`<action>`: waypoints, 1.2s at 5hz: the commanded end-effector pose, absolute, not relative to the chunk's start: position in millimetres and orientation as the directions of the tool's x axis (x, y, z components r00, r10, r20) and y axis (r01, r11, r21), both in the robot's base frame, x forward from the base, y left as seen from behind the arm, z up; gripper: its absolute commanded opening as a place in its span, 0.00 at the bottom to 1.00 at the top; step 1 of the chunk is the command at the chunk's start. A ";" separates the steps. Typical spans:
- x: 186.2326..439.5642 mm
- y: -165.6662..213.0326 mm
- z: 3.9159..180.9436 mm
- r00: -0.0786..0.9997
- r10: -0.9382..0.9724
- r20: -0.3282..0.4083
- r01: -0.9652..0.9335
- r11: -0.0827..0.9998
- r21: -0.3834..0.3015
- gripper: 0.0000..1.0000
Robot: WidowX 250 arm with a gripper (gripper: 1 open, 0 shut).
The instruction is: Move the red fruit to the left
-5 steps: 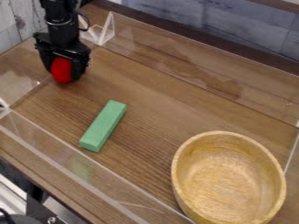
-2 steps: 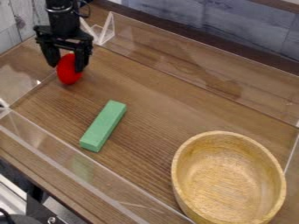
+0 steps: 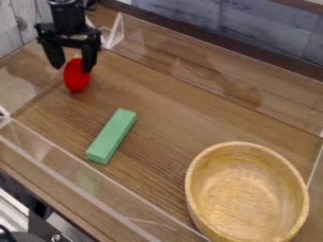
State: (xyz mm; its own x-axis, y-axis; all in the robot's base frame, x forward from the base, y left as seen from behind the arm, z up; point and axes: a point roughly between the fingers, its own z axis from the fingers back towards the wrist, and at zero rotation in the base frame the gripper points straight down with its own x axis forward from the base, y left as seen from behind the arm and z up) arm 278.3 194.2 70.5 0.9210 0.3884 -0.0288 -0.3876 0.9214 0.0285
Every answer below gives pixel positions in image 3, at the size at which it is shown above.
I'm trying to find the red plush fruit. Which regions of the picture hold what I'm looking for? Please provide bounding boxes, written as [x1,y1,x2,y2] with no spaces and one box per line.
[62,57,90,92]

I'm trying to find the clear acrylic corner bracket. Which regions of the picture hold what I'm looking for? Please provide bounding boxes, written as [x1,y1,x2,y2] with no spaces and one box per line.
[98,13,125,50]

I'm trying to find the black cable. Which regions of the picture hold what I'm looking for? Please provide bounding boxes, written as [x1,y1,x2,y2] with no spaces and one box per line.
[0,224,17,242]

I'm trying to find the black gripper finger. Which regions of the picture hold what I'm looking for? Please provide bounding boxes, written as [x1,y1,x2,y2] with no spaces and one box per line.
[41,41,65,69]
[81,44,97,73]

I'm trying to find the black clamp bracket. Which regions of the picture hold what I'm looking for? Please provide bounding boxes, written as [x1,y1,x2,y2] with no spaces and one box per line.
[27,211,72,242]

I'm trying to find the wooden bowl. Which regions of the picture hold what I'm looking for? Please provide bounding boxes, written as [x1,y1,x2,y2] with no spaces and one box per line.
[184,141,309,242]

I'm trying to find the clear acrylic enclosure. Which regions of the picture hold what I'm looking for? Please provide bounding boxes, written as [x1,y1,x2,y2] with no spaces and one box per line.
[0,15,323,242]

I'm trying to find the green rectangular block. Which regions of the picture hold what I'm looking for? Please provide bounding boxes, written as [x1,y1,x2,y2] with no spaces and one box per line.
[85,109,136,164]

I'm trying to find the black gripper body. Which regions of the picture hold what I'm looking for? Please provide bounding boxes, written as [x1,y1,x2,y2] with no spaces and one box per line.
[34,0,101,51]

